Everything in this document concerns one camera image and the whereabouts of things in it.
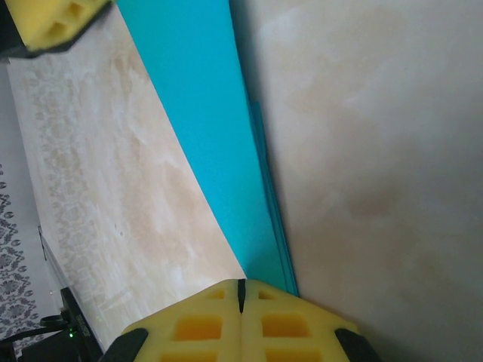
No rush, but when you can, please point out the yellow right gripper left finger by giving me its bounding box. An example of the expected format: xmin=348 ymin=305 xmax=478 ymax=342
xmin=103 ymin=278 xmax=243 ymax=362

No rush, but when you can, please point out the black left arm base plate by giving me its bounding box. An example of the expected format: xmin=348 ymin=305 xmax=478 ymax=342
xmin=59 ymin=286 xmax=105 ymax=356

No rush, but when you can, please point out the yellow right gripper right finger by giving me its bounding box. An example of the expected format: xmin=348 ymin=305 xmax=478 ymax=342
xmin=240 ymin=278 xmax=383 ymax=362

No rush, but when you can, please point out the blue paper sheet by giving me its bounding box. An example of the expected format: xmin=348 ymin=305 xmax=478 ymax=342
xmin=114 ymin=0 xmax=300 ymax=297

